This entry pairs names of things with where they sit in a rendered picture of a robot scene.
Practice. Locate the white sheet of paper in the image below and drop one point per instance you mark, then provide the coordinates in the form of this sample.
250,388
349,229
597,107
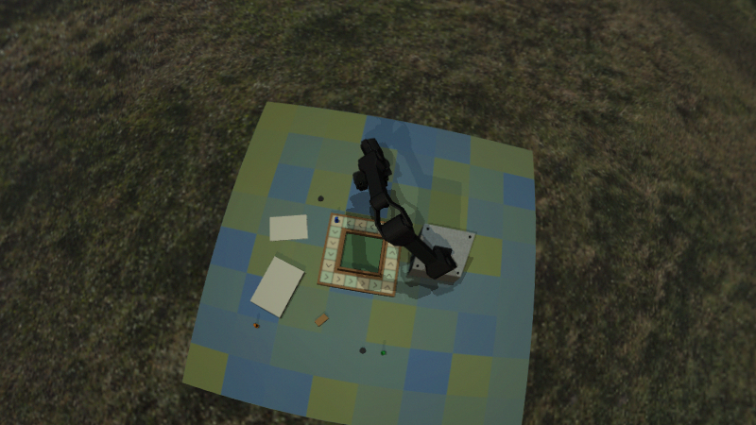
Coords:
277,287

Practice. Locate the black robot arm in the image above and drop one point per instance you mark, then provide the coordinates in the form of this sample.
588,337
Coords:
398,231

